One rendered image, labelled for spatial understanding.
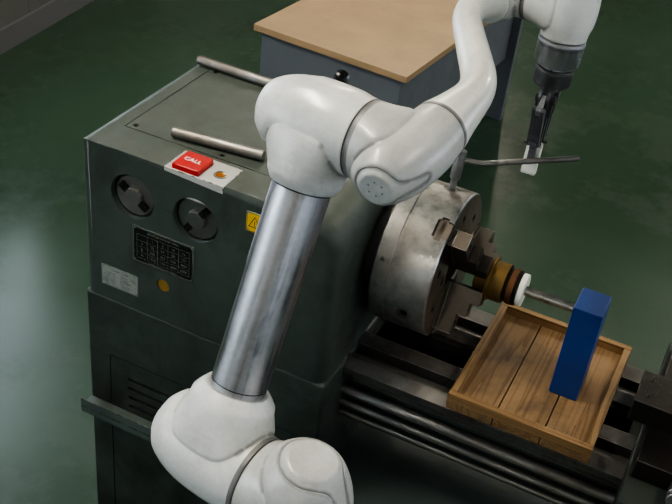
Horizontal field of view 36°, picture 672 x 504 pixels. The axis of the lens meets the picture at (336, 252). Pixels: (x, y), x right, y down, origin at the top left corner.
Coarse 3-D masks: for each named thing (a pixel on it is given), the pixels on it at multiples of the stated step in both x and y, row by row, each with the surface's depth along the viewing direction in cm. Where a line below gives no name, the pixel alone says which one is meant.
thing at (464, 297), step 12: (444, 288) 213; (456, 288) 211; (468, 288) 210; (444, 300) 212; (456, 300) 211; (468, 300) 210; (480, 300) 209; (444, 312) 212; (456, 312) 211; (468, 312) 213; (444, 324) 212
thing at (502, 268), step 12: (492, 264) 207; (504, 264) 207; (492, 276) 206; (504, 276) 205; (516, 276) 206; (480, 288) 209; (492, 288) 206; (504, 288) 206; (516, 288) 205; (492, 300) 209; (504, 300) 207
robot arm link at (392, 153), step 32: (352, 128) 154; (384, 128) 153; (416, 128) 153; (448, 128) 156; (352, 160) 155; (384, 160) 150; (416, 160) 151; (448, 160) 156; (384, 192) 151; (416, 192) 154
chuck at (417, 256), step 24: (432, 192) 205; (456, 192) 206; (408, 216) 201; (432, 216) 201; (456, 216) 200; (480, 216) 221; (408, 240) 200; (432, 240) 199; (408, 264) 200; (432, 264) 198; (408, 288) 201; (432, 288) 201; (384, 312) 209; (432, 312) 209
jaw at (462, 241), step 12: (444, 228) 200; (456, 240) 200; (468, 240) 200; (456, 252) 201; (468, 252) 201; (480, 252) 203; (456, 264) 207; (468, 264) 204; (480, 264) 205; (480, 276) 207
